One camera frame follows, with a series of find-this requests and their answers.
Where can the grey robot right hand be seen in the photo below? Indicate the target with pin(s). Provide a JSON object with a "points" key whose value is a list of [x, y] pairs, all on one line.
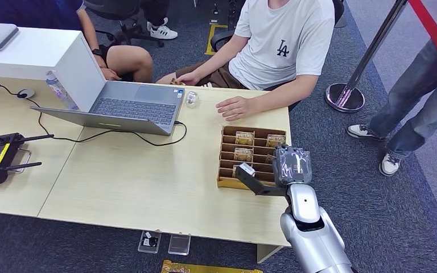
{"points": [[292, 165]]}

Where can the person's left hand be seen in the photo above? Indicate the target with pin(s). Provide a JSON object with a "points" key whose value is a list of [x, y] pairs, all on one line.
{"points": [[235, 108], [109, 73]]}

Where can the person's right hand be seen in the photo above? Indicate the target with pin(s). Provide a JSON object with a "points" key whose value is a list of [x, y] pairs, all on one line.
{"points": [[189, 78]]}

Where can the brown cardboard card holder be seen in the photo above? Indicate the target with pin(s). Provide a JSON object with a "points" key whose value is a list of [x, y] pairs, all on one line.
{"points": [[228, 184]]}

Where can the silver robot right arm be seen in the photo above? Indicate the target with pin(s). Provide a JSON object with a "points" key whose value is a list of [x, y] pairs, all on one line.
{"points": [[309, 233]]}

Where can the person's left forearm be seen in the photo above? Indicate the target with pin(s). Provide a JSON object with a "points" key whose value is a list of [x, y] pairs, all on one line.
{"points": [[284, 94]]}

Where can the person's right forearm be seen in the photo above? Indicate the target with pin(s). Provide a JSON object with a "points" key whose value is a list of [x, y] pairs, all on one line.
{"points": [[218, 60]]}

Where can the person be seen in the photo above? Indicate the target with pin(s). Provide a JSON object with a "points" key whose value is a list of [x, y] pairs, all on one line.
{"points": [[422, 86], [162, 32], [128, 62], [278, 30]]}

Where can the small clear plastic object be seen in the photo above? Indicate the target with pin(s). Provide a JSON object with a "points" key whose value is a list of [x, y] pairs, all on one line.
{"points": [[191, 99]]}

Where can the black wrist watch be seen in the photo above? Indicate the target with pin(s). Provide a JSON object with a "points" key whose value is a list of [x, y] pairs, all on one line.
{"points": [[97, 52]]}

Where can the grey laptop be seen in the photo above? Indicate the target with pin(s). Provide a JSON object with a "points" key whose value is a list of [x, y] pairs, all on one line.
{"points": [[135, 109]]}

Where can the clear plastic water bottle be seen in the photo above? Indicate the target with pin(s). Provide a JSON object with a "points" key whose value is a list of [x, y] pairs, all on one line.
{"points": [[58, 92]]}

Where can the white box cabinet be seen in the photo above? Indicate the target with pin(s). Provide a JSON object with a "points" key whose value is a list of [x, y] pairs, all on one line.
{"points": [[33, 52]]}

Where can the white table leg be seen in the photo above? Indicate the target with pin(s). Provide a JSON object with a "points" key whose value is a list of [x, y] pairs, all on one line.
{"points": [[265, 253]]}

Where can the yellow cardboard piece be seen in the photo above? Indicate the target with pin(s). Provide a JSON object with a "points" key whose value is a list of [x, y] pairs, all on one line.
{"points": [[203, 268]]}

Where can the clear plastic case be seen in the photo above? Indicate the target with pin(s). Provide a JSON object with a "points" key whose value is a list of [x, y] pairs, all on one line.
{"points": [[179, 245], [149, 242]]}

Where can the red barrier belt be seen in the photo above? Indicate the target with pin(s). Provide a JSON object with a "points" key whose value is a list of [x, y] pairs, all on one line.
{"points": [[433, 34]]}

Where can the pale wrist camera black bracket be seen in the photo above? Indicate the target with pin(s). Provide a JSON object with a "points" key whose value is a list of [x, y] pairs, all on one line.
{"points": [[254, 184]]}

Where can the chrome stanchion post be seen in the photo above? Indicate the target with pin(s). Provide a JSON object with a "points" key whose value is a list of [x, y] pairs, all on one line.
{"points": [[344, 98]]}

